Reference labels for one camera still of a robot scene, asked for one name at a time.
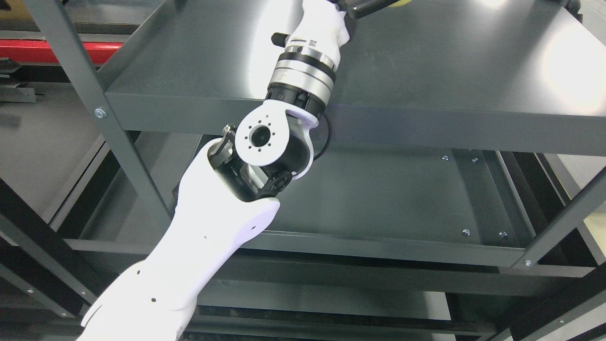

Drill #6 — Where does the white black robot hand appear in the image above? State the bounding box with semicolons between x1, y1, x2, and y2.
271;0;397;71

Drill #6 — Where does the yellow plastic cup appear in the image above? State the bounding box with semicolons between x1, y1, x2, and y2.
390;0;412;7

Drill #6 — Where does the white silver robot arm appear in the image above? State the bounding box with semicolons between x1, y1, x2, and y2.
79;37;341;341

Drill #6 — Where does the grey metal shelf unit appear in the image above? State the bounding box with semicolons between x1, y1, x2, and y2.
26;0;605;341

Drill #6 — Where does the black metal shelf rack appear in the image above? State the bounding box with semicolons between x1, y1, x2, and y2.
1;57;151;340

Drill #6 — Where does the red metal beam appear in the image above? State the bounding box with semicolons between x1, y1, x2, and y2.
0;40;125;66

